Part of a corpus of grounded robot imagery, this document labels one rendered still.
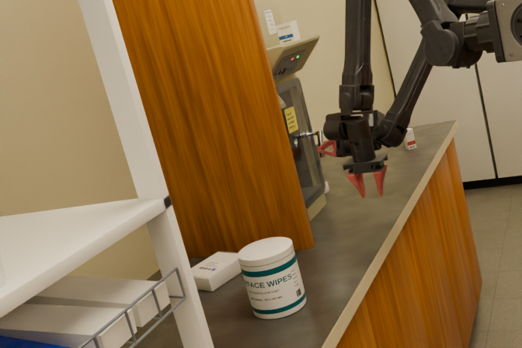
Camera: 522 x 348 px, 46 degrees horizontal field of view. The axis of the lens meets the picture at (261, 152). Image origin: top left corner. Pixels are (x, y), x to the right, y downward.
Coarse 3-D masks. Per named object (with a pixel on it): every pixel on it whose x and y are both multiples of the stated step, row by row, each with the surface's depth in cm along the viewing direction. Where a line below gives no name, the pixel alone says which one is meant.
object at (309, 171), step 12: (288, 84) 197; (300, 84) 205; (288, 96) 195; (300, 96) 204; (300, 108) 202; (300, 120) 201; (288, 132) 192; (300, 132) 200; (300, 144) 198; (312, 144) 207; (300, 156) 197; (312, 156) 206; (300, 168) 196; (312, 168) 204; (300, 180) 194; (312, 180) 203; (324, 180) 212; (312, 192) 202
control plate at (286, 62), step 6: (294, 54) 185; (300, 54) 190; (282, 60) 177; (288, 60) 183; (294, 60) 189; (282, 66) 181; (288, 66) 187; (294, 66) 194; (276, 72) 179; (288, 72) 192; (276, 78) 184
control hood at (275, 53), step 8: (296, 40) 189; (304, 40) 187; (312, 40) 193; (272, 48) 174; (280, 48) 171; (288, 48) 175; (296, 48) 182; (304, 48) 191; (312, 48) 200; (272, 56) 173; (280, 56) 173; (304, 56) 197; (272, 64) 174; (272, 72) 176
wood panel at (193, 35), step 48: (144, 0) 176; (192, 0) 170; (240, 0) 164; (144, 48) 180; (192, 48) 174; (240, 48) 168; (144, 96) 185; (192, 96) 178; (240, 96) 172; (192, 144) 183; (240, 144) 176; (288, 144) 172; (192, 192) 188; (240, 192) 181; (288, 192) 174; (192, 240) 193; (240, 240) 185
